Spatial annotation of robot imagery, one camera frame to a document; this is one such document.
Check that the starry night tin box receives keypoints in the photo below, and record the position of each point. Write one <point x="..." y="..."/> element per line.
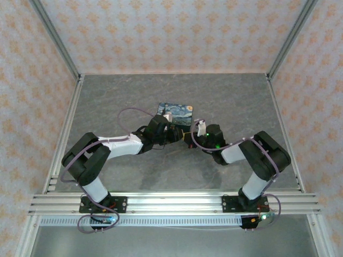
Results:
<point x="178" y="111"/>

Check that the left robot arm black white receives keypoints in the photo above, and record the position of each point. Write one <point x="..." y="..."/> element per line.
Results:
<point x="88" y="160"/>

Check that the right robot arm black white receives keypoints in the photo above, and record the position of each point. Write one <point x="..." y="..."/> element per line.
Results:
<point x="268" y="158"/>

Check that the right controller board green light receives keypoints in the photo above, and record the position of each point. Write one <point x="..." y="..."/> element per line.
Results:
<point x="264" y="216"/>

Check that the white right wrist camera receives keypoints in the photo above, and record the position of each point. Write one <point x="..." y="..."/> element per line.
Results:
<point x="201" y="129"/>

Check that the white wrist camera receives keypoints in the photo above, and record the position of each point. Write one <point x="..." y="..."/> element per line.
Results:
<point x="201" y="129"/>
<point x="168" y="117"/>

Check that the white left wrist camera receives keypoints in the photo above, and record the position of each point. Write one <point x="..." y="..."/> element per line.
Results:
<point x="168" y="117"/>

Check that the aluminium mounting rail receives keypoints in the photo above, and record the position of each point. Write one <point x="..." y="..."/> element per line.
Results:
<point x="174" y="203"/>

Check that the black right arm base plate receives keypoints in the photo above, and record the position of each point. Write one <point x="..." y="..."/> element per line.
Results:
<point x="230" y="203"/>

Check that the aluminium table side rail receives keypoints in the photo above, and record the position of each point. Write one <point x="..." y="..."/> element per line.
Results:
<point x="286" y="128"/>
<point x="65" y="128"/>

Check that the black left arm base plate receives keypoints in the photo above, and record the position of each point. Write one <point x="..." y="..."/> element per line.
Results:
<point x="119" y="203"/>

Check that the aluminium frame post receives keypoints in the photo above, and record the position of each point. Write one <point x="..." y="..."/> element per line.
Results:
<point x="292" y="37"/>
<point x="55" y="36"/>

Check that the aluminium frame leg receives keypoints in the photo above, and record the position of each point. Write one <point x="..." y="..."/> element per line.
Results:
<point x="319" y="235"/>
<point x="26" y="235"/>

